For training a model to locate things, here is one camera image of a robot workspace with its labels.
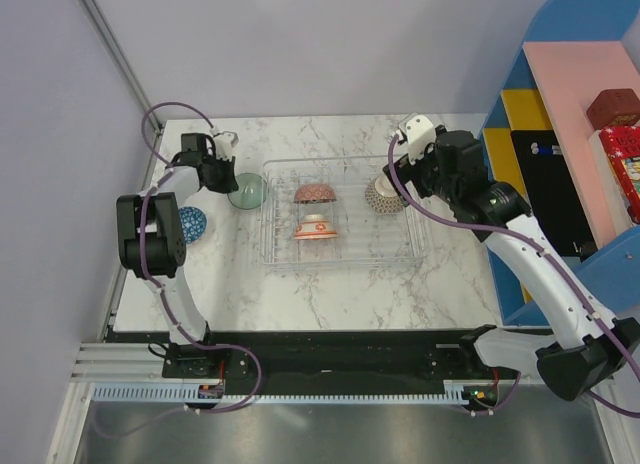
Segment red floral pattern bowl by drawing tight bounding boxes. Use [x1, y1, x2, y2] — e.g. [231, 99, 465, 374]
[293, 183, 337, 205]

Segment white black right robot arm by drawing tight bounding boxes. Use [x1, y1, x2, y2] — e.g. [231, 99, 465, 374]
[384, 126, 639, 401]

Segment orange white floral bowl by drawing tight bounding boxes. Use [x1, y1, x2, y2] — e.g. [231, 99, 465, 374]
[293, 214, 338, 241]

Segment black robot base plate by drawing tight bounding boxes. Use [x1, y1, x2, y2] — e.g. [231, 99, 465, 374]
[160, 329, 516, 394]

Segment blue toy shelf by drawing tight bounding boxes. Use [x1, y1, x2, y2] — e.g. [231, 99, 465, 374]
[479, 0, 639, 314]

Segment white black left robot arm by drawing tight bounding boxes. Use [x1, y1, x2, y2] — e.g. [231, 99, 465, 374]
[116, 131, 239, 377]

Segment brown lattice pattern bowl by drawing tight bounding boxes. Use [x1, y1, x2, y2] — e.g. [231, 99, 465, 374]
[364, 174, 404, 214]

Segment black board with markers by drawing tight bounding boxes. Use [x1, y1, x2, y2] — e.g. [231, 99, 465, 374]
[511, 130, 596, 260]

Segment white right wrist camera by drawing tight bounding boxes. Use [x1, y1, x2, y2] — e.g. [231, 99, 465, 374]
[396, 113, 437, 165]

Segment aluminium rail frame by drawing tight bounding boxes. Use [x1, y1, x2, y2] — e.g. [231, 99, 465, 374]
[47, 343, 639, 463]

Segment clear wire dish rack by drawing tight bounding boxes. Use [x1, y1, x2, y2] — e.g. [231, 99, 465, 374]
[260, 155, 428, 271]

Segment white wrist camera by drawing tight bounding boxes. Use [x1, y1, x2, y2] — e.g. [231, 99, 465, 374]
[396, 113, 437, 165]
[210, 128, 239, 162]

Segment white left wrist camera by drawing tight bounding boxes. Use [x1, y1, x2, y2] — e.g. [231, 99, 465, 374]
[210, 128, 239, 162]

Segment aluminium corner post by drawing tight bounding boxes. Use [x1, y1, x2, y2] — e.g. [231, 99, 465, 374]
[69, 0, 164, 135]

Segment blue triangle pattern bowl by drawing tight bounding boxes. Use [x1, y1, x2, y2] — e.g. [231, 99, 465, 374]
[179, 206, 207, 244]

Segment red christmas tin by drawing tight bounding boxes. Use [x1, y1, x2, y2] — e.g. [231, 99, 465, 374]
[599, 126, 639, 221]

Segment pale green glazed bowl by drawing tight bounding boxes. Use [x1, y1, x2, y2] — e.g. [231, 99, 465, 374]
[228, 173, 267, 210]

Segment dark red box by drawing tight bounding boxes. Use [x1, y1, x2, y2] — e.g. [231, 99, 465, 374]
[586, 88, 640, 130]

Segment white slotted cable duct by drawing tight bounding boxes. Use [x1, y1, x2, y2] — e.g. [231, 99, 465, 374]
[91, 381, 489, 406]

